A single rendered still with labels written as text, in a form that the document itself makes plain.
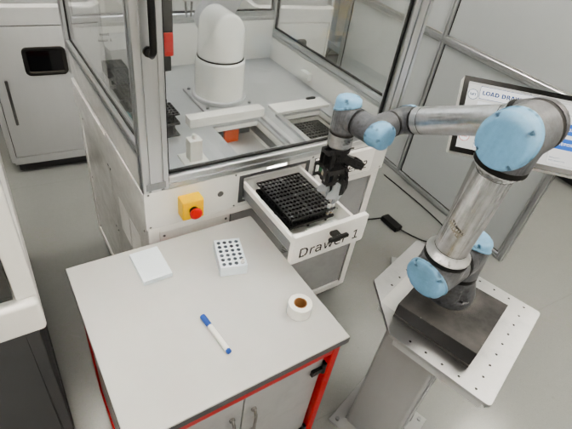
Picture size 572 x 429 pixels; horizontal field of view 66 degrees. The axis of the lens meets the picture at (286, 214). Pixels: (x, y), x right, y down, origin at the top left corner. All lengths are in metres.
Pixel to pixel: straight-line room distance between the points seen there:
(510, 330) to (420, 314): 0.31
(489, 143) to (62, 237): 2.27
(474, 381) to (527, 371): 1.22
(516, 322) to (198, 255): 1.01
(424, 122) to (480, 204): 0.30
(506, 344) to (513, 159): 0.69
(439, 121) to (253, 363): 0.78
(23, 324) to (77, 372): 0.94
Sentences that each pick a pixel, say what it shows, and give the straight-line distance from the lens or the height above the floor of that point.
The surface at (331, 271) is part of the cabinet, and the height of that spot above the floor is 0.19.
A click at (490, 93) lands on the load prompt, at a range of 2.00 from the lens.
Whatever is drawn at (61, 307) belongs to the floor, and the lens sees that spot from 2.38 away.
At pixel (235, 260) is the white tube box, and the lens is 1.40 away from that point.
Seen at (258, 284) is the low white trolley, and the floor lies 0.76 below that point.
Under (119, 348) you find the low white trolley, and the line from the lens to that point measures 1.24.
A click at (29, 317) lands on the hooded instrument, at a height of 0.86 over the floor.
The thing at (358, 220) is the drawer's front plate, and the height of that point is 0.92.
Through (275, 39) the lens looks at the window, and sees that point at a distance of 1.36.
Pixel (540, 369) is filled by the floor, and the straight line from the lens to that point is 2.62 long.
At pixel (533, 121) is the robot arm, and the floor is 1.46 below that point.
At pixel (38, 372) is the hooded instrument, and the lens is 1.53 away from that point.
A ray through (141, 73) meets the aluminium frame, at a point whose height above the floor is 1.31.
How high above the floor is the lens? 1.77
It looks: 39 degrees down
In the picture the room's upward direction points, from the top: 10 degrees clockwise
